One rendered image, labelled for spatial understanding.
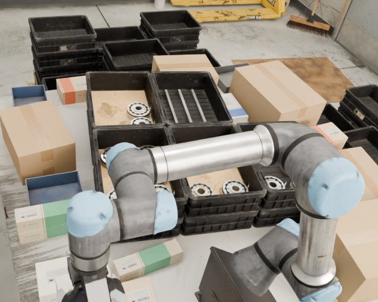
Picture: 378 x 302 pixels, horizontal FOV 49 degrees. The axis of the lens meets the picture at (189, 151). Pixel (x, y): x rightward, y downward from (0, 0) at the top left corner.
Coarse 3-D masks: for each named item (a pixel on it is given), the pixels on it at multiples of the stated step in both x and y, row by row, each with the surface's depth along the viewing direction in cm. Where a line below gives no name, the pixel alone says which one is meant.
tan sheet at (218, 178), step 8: (232, 168) 174; (192, 176) 167; (200, 176) 168; (208, 176) 168; (216, 176) 169; (224, 176) 170; (232, 176) 171; (240, 176) 171; (208, 184) 165; (216, 184) 166; (216, 192) 163
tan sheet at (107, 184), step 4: (100, 152) 169; (104, 168) 163; (104, 172) 161; (104, 176) 160; (108, 176) 160; (104, 180) 158; (108, 180) 159; (104, 184) 157; (108, 184) 157; (168, 184) 162; (104, 188) 156; (108, 188) 156; (112, 188) 156; (104, 192) 154
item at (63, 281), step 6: (108, 270) 97; (60, 276) 94; (66, 276) 95; (108, 276) 96; (60, 282) 93; (66, 282) 94; (60, 288) 92; (66, 288) 93; (72, 288) 93; (114, 300) 92
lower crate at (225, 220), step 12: (216, 216) 156; (228, 216) 157; (240, 216) 159; (252, 216) 164; (180, 228) 162; (192, 228) 159; (204, 228) 160; (216, 228) 163; (228, 228) 164; (240, 228) 166
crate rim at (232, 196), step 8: (168, 128) 171; (256, 168) 161; (256, 176) 159; (240, 192) 151; (248, 192) 152; (256, 192) 152; (264, 192) 153; (192, 200) 146; (200, 200) 146; (208, 200) 147; (216, 200) 148; (224, 200) 150; (232, 200) 151
